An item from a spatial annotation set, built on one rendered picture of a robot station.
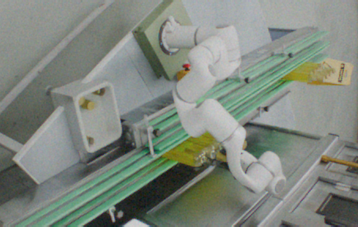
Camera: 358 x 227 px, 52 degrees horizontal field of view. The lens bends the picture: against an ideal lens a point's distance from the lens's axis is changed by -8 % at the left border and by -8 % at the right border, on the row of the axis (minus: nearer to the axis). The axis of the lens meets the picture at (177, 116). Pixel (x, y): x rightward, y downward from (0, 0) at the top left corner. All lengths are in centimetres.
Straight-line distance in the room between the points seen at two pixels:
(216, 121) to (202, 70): 16
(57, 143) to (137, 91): 42
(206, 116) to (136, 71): 55
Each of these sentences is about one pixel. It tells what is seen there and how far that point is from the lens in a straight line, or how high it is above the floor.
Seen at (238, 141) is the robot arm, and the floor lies 134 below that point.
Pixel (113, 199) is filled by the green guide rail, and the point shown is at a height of 95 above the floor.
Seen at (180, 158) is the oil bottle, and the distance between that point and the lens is 154.
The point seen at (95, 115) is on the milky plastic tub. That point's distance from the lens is 151.
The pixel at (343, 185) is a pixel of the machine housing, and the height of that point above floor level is 155.
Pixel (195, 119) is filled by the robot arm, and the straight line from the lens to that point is 120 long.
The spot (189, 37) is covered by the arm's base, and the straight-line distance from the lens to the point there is 155.
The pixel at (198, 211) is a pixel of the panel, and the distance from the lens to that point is 145.
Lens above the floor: 195
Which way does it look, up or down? 40 degrees down
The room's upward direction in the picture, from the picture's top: 103 degrees clockwise
